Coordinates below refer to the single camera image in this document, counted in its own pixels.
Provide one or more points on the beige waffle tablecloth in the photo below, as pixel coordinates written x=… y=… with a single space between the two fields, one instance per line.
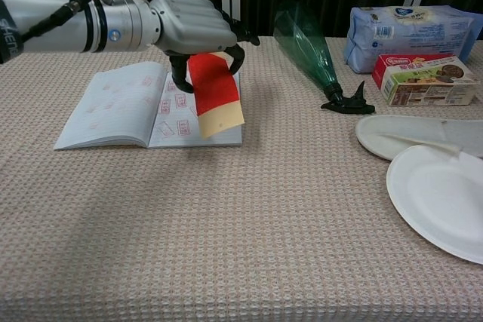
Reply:
x=241 y=224

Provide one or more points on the green spray bottle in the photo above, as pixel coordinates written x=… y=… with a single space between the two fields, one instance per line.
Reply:
x=309 y=50

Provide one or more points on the red green biscuit box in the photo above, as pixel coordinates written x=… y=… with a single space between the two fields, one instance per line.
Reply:
x=426 y=80

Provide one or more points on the blue tissue pack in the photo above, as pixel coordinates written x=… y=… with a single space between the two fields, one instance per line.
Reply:
x=411 y=35

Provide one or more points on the red and gold bookmark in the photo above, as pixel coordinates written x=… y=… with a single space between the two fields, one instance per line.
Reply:
x=215 y=88

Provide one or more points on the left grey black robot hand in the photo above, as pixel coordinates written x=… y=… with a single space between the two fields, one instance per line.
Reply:
x=188 y=20

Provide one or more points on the lined notebook with yellow cover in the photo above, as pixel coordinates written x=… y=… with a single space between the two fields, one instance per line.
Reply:
x=120 y=111

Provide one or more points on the white disposable slipper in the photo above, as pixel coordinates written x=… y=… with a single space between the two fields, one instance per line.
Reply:
x=396 y=129

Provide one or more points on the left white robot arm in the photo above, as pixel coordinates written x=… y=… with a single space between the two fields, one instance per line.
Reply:
x=120 y=24

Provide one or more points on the white paper plate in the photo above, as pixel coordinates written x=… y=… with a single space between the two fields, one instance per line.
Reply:
x=437 y=201

